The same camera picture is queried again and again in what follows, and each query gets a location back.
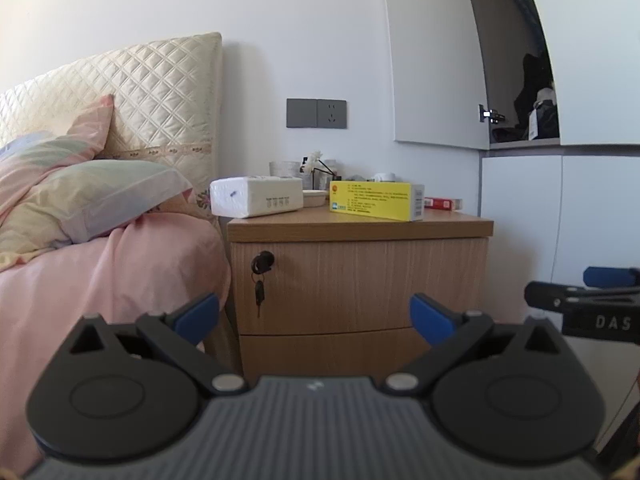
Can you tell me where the wooden nightstand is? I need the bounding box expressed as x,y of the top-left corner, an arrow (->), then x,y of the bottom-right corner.
227,206 -> 495,387

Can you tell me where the white tissue pack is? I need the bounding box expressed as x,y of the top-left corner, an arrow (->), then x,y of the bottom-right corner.
209,176 -> 305,219

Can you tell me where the cream quilted headboard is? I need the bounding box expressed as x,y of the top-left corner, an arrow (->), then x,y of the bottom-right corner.
0,31 -> 224,222

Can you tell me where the grey wall switch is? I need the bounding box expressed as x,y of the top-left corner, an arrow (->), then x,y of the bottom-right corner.
286,98 -> 318,129

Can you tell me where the pink blanket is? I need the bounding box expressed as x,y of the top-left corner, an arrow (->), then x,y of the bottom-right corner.
0,209 -> 232,476

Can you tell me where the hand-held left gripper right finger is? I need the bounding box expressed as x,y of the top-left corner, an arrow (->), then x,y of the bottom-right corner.
385,293 -> 568,397

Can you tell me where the dark clothes pile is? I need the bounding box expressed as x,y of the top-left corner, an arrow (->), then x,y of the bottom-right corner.
491,50 -> 560,144

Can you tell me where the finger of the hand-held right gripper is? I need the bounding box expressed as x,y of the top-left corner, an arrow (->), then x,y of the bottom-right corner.
583,266 -> 640,289
524,280 -> 640,313

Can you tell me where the wooden nightstand drawer without lock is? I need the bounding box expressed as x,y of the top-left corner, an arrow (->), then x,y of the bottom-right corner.
238,327 -> 482,386

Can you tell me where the reed diffuser with white flower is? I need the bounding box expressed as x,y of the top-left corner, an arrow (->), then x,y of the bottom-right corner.
298,149 -> 331,192

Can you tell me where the clear glass cup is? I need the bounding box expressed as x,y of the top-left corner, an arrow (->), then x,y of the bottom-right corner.
269,160 -> 301,180

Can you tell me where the white wardrobe door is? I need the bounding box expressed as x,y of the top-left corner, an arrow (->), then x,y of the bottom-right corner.
381,0 -> 492,151

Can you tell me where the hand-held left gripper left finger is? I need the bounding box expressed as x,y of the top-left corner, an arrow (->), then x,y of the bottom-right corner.
65,292 -> 249,397

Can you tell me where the yellow medicine box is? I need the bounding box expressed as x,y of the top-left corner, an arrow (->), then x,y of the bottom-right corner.
328,180 -> 426,223

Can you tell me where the pink pillow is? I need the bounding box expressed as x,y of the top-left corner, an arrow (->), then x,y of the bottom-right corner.
0,94 -> 115,241

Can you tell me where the white wardrobe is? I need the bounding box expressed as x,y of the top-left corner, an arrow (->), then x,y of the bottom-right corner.
459,0 -> 640,321

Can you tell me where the grey wall socket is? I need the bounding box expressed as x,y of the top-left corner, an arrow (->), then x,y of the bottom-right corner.
317,99 -> 349,130

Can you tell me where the black drawer key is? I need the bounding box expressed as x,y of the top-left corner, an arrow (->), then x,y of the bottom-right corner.
250,250 -> 276,319

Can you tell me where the pastel striped pillow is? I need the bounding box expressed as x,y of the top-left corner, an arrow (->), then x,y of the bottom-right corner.
0,159 -> 194,272

